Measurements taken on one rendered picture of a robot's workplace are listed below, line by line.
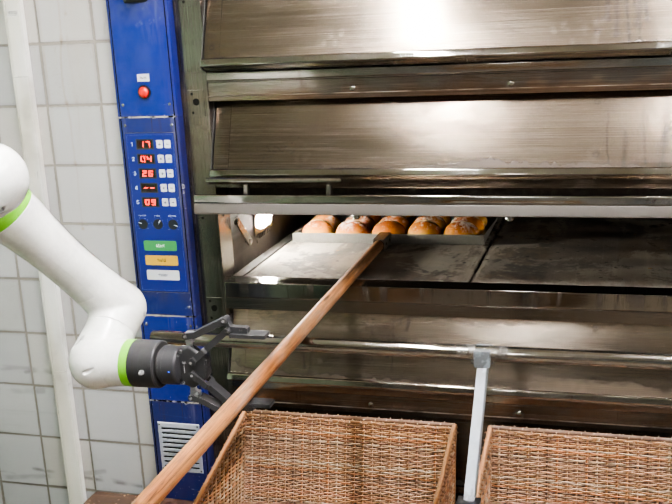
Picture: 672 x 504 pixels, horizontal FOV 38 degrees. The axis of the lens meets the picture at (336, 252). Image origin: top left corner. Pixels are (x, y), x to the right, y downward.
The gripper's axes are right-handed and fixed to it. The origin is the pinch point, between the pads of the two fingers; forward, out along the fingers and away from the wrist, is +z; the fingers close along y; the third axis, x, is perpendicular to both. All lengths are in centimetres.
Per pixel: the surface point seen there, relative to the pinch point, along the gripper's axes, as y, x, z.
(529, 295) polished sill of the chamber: 2, -58, 44
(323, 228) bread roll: -3, -102, -18
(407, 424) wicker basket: 35, -55, 15
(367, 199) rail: -23, -44, 10
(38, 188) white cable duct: -23, -58, -80
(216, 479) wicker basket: 42, -34, -27
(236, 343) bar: 3.1, -21.1, -13.9
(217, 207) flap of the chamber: -21, -44, -25
